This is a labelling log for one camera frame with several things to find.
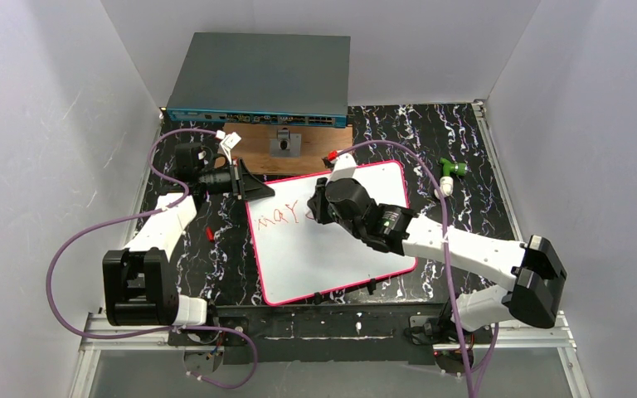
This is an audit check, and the purple cable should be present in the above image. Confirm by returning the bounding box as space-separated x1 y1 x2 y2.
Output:
46 129 259 390
326 139 500 398

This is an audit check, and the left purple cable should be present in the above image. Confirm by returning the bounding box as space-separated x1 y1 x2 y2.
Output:
46 129 259 390

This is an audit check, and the pink framed whiteboard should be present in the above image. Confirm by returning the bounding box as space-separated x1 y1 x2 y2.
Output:
246 173 417 306

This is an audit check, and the small grey metal bracket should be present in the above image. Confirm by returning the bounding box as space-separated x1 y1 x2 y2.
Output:
270 127 302 158

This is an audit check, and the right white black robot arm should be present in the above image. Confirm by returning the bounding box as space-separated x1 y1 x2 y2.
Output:
308 177 567 332

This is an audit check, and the aluminium frame rail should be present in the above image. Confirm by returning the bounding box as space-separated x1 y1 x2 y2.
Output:
472 99 542 298

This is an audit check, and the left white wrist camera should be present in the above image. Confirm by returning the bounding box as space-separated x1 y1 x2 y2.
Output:
216 130 241 162

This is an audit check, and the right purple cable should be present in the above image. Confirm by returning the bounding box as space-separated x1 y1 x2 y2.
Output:
326 139 500 398

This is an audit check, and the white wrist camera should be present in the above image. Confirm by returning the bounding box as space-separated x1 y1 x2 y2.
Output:
216 130 241 162
322 151 357 182

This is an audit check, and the brown wooden board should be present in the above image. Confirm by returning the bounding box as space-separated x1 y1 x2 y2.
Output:
223 124 353 176

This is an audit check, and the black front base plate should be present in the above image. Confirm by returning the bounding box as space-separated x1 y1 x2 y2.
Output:
218 303 442 365

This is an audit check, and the grey blue network switch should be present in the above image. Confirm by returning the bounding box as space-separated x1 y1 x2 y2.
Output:
166 32 351 129

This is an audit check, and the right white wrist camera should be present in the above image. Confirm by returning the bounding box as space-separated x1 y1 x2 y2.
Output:
322 151 357 182

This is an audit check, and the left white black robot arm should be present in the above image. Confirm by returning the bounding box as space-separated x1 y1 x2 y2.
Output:
102 143 275 327

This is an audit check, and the red marker cap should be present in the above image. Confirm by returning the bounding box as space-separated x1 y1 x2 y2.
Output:
205 227 215 242

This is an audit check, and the white pipe elbow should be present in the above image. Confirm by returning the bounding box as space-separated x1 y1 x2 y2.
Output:
434 176 454 199

